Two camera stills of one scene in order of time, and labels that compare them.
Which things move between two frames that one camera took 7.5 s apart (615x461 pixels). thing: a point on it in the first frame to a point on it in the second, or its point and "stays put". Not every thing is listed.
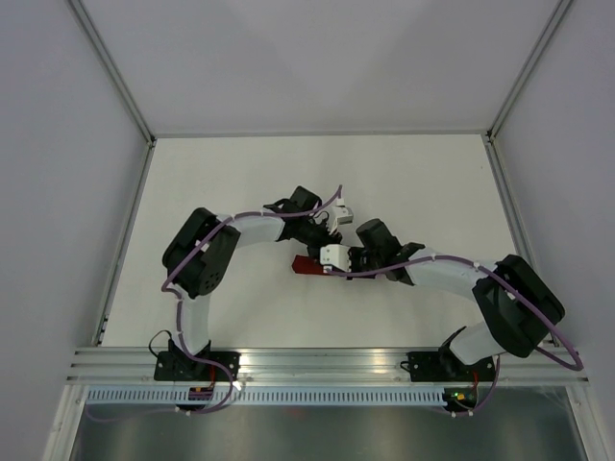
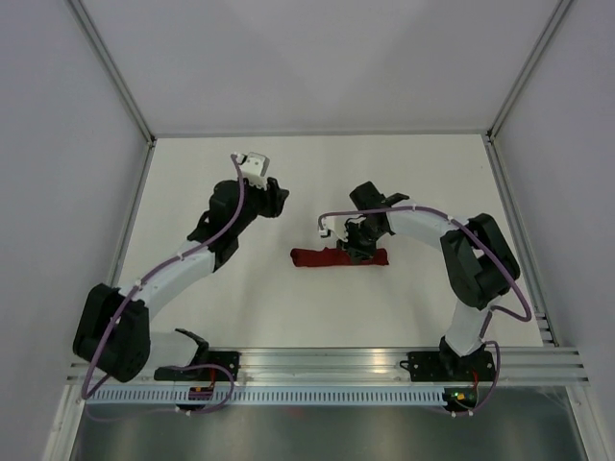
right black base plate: x=448 y=367 stays put
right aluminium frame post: x=527 y=70 stays put
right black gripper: x=353 y=252 to x=356 y=253
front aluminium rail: x=534 y=366 stays put
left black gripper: x=327 y=238 to x=274 y=197
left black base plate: x=180 y=366 stays put
